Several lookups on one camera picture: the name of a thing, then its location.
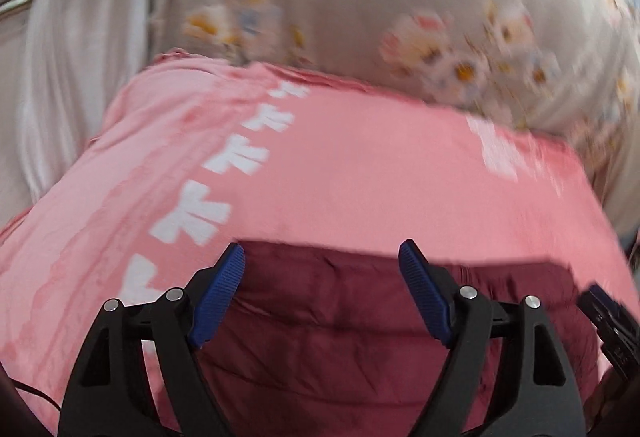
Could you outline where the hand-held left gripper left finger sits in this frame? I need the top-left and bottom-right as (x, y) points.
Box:
(57, 242), (247, 437)

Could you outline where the pink printed blanket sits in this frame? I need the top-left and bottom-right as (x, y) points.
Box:
(0, 50), (633, 437)

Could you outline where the grey floral bed sheet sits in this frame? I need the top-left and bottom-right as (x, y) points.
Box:
(150, 0), (640, 178)

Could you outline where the maroon puffer jacket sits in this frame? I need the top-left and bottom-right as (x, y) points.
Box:
(192, 238), (623, 437)

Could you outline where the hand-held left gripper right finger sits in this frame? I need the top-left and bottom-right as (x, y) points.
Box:
(398, 239), (586, 437)

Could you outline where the black cable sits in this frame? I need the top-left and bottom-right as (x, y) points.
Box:
(10, 381), (63, 415)

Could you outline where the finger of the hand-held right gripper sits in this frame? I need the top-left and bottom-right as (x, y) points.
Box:
(576, 283), (640, 385)

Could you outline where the white curtain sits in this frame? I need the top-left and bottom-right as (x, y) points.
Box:
(0, 0), (166, 228)

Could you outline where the person's right hand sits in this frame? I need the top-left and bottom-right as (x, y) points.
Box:
(582, 364), (623, 435)

